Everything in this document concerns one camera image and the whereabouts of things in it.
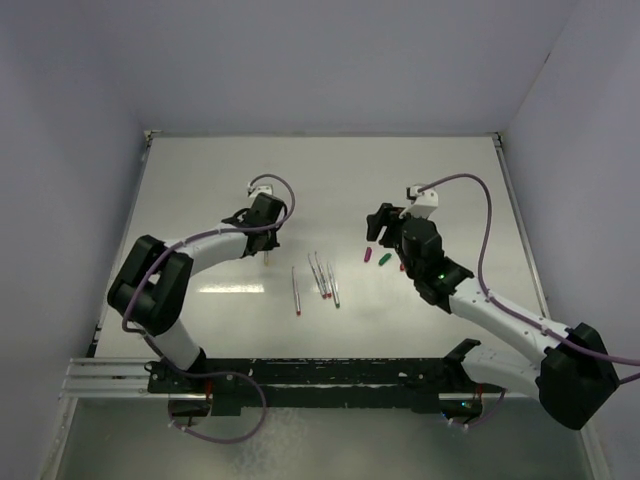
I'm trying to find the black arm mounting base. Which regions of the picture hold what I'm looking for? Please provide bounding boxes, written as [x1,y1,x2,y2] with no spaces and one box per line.
[145,341,483,419]

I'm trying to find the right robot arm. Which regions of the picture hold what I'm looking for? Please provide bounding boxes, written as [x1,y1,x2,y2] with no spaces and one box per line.
[366,203,620,430]

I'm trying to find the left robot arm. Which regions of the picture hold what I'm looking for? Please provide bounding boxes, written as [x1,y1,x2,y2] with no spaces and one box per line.
[107,193,289,392]

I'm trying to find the green pen cap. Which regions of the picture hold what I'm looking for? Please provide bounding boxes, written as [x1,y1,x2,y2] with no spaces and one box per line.
[378,253,392,266]

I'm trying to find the purple-end white marker pen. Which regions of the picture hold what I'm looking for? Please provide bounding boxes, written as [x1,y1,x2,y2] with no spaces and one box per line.
[307,253,327,299]

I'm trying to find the green-end white marker pen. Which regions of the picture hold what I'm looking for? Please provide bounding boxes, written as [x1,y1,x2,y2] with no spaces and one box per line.
[327,262,341,309]

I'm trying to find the red-end marker pen left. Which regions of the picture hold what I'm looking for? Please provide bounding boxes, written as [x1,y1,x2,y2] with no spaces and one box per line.
[291,266,302,317]

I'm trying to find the red-end marker pen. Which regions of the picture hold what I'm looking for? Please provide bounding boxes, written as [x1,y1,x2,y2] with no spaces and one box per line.
[314,251,332,298]
[291,266,302,317]

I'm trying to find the red-end marker pen middle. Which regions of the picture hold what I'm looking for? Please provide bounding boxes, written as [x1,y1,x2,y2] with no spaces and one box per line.
[314,251,332,298]

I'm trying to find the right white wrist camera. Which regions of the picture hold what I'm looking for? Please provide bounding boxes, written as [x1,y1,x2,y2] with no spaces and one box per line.
[400,184,439,219]

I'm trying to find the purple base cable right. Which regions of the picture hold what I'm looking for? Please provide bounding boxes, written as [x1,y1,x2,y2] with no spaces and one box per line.
[444,384,507,435]

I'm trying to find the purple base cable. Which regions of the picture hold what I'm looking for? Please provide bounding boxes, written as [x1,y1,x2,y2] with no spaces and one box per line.
[166,369,268,445]
[444,384,507,435]

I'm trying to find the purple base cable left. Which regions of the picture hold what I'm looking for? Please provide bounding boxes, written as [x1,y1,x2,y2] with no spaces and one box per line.
[166,369,268,445]

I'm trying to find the aluminium rail frame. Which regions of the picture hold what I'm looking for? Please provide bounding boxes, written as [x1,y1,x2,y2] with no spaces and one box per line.
[59,358,167,399]

